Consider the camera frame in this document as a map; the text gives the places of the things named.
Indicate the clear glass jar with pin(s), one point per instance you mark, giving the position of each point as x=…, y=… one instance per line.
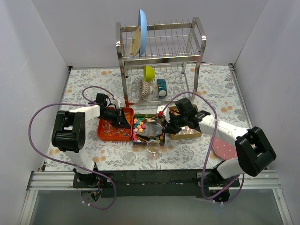
x=153, y=149

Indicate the aluminium frame rail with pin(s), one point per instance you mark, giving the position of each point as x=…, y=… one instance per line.
x=267, y=179

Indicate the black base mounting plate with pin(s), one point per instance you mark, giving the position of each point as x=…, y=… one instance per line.
x=142, y=182

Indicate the star candy tin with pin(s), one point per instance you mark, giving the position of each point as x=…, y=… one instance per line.
x=138, y=125

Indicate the pink polka dot plate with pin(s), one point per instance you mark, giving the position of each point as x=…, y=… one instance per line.
x=224, y=150

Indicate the steel two-tier dish rack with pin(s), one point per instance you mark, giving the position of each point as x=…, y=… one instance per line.
x=174, y=50

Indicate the beige plate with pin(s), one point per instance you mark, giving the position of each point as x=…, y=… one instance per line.
x=135, y=42

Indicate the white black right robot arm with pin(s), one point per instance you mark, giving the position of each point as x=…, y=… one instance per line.
x=253, y=151

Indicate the yellow-green bowl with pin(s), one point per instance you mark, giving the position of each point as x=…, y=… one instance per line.
x=149, y=73

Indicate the patterned ceramic bowl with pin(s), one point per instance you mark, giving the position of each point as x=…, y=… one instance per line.
x=145, y=89

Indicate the metal scoop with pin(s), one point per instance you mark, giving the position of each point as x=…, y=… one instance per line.
x=153, y=129

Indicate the clear jar lid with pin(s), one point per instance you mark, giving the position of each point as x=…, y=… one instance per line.
x=129, y=158

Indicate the gold tin of candies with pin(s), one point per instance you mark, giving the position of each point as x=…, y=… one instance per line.
x=185, y=132

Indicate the light blue plate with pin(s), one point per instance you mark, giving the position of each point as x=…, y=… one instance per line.
x=142, y=23

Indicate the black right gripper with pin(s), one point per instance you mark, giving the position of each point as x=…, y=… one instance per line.
x=173, y=121

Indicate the orange lollipop candy tin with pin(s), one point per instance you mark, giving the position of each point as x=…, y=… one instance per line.
x=107, y=132

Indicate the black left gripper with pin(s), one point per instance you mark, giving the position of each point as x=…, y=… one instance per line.
x=120, y=116

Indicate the teal white mug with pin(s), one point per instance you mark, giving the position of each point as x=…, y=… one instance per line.
x=162, y=88

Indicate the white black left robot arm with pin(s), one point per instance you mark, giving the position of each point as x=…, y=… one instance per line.
x=69, y=134

